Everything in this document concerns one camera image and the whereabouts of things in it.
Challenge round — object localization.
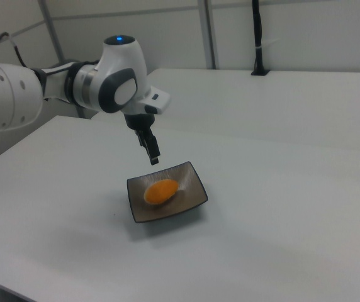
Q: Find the black camera pole with zip tie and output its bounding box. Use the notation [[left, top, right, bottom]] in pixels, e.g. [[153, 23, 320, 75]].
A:
[[250, 0, 271, 77]]

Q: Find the square brown ceramic plate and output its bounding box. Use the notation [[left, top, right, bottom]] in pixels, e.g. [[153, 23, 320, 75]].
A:
[[126, 160, 209, 225]]

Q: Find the orange bread piece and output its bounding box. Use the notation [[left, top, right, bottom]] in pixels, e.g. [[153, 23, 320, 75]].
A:
[[143, 178, 179, 206]]

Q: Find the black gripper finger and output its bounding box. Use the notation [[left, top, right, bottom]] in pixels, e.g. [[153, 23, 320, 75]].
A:
[[133, 128, 147, 149], [142, 126, 162, 166]]

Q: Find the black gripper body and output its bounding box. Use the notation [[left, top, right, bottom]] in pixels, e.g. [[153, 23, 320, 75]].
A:
[[123, 112, 156, 131]]

